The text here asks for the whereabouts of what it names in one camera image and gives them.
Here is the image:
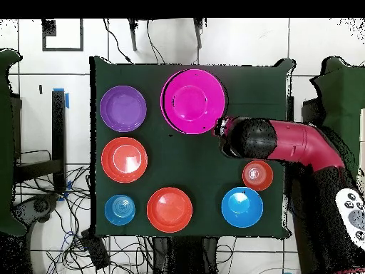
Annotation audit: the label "black metal stand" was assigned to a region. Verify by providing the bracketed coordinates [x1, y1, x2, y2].
[286, 95, 295, 122]
[14, 89, 68, 193]

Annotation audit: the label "small light blue bowl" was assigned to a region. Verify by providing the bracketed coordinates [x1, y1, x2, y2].
[103, 194, 137, 227]

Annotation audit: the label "black square floor frame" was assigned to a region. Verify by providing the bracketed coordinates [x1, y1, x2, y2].
[41, 19, 84, 53]

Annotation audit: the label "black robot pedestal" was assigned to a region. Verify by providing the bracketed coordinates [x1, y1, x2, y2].
[152, 236, 220, 274]

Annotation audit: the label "green cloth covered table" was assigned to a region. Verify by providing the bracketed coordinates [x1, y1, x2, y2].
[0, 47, 28, 238]
[309, 56, 365, 183]

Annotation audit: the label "black cable with plug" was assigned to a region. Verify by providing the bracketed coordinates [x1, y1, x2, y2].
[102, 19, 134, 64]

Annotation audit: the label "large pink bowl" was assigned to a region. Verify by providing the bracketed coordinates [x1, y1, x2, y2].
[160, 68, 227, 136]

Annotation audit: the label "large blue bowl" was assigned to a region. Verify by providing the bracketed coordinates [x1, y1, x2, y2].
[221, 186, 264, 229]

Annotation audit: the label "dark green tablecloth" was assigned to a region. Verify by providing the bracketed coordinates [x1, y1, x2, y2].
[88, 56, 294, 240]

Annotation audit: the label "tangled floor cables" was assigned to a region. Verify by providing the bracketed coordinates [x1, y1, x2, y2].
[16, 165, 155, 274]

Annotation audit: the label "blue tape strip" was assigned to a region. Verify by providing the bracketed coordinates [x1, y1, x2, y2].
[52, 88, 70, 109]

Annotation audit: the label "wide red-orange bowl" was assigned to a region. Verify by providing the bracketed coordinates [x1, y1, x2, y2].
[146, 187, 194, 234]
[101, 136, 148, 184]

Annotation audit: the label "wide purple bowl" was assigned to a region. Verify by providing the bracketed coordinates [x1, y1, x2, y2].
[99, 85, 148, 133]

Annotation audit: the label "grey stand leg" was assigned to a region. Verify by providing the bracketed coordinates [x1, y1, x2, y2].
[192, 18, 204, 49]
[127, 19, 138, 52]

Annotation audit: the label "small orange bowl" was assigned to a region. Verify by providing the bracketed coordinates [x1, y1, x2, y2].
[242, 160, 274, 192]

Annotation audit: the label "black floor power box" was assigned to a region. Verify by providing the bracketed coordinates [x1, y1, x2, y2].
[80, 228, 111, 271]

